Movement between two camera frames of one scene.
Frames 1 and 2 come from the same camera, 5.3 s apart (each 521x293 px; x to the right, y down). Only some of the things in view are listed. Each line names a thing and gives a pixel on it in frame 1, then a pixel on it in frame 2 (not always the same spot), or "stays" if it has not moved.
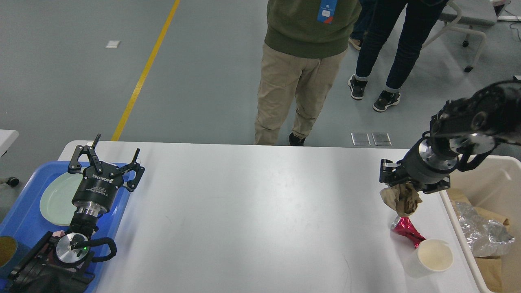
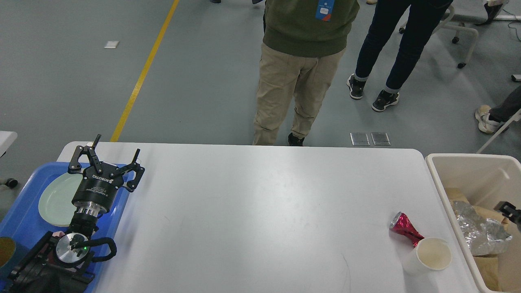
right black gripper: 422,163 -> 509,210
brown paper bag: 490,267 stays
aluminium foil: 486,237 stays
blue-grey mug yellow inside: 11,254 stays
